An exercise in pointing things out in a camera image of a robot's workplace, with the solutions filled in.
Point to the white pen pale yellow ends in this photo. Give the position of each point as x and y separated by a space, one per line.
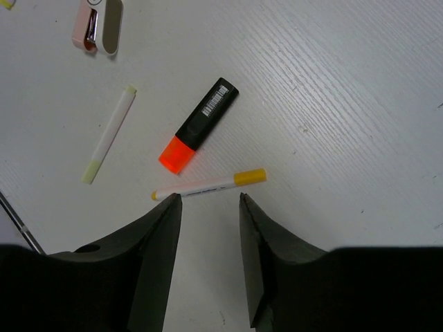
109 134

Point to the orange black highlighter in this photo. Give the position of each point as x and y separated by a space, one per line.
198 126

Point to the white pen bright yellow cap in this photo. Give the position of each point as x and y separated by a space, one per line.
8 4

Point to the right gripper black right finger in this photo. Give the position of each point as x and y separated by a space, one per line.
288 281

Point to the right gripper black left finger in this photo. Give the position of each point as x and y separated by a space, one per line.
121 282

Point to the white pen orange-yellow cap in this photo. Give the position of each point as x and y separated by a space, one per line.
212 185

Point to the pink white mini stapler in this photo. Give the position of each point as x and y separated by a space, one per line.
97 26

